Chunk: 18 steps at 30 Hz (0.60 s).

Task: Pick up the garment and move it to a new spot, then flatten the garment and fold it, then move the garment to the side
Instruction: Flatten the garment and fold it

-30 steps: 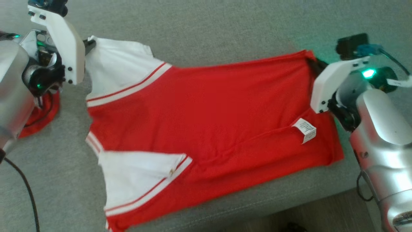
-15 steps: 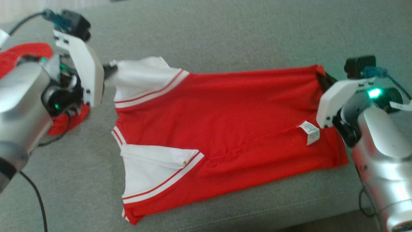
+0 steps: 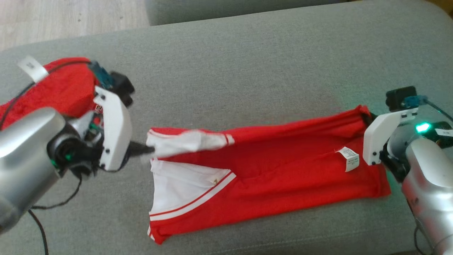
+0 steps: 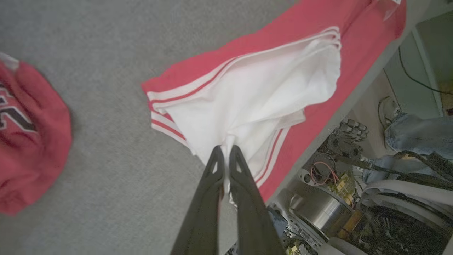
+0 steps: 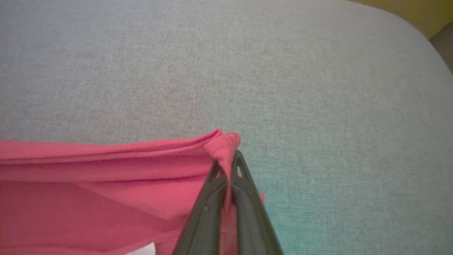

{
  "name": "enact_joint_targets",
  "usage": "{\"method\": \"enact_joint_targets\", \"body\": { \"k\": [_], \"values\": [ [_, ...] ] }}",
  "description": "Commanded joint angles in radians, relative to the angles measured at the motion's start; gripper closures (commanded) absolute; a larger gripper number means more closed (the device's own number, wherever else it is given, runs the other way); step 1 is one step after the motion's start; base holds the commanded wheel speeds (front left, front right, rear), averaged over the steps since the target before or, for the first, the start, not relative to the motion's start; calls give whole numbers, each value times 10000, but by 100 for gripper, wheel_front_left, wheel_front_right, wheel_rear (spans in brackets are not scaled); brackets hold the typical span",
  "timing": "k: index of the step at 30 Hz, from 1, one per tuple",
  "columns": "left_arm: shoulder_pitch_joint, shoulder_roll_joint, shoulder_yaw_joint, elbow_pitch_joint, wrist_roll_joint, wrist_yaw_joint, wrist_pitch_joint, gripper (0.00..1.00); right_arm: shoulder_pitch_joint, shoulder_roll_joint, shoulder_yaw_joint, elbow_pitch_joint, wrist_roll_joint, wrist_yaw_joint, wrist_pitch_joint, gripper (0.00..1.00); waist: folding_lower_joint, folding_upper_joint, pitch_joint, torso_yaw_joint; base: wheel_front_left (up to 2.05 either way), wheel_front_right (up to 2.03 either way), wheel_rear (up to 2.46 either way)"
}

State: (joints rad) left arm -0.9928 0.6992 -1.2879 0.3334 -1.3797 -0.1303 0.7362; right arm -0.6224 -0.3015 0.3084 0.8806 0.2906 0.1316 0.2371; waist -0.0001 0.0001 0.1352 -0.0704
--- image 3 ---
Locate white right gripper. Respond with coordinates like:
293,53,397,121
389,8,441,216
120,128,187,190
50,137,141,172
362,108,419,166

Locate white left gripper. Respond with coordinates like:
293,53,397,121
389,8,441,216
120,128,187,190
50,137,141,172
93,86,155,172

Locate red basketball shorts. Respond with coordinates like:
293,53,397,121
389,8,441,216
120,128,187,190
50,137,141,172
0,57,104,130

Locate red basketball jersey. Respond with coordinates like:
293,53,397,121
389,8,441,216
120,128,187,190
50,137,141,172
146,105,391,245

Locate grey sofa seat cushion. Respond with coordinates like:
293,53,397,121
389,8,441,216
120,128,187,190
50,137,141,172
0,0,453,255

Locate grey sofa back cushion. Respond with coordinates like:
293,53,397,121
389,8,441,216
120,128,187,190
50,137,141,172
145,0,351,26

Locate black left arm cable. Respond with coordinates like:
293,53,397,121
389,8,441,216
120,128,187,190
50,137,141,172
0,58,114,255

